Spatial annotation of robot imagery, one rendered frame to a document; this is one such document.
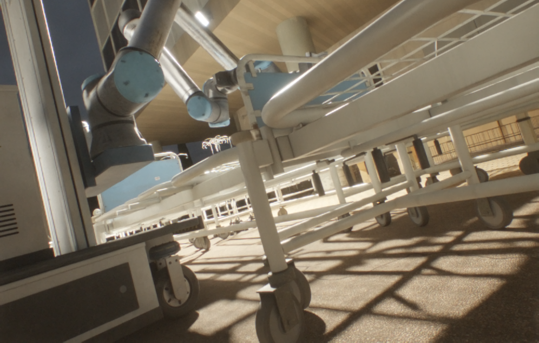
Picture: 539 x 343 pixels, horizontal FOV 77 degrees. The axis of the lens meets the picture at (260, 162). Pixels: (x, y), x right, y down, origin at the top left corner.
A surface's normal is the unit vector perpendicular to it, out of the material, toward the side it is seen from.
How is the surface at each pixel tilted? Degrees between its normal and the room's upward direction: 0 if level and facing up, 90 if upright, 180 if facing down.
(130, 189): 90
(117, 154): 90
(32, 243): 90
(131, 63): 94
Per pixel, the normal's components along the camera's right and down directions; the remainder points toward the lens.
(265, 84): 0.58, -0.25
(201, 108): -0.28, 0.06
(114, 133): 0.17, -0.49
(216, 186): -0.76, 0.15
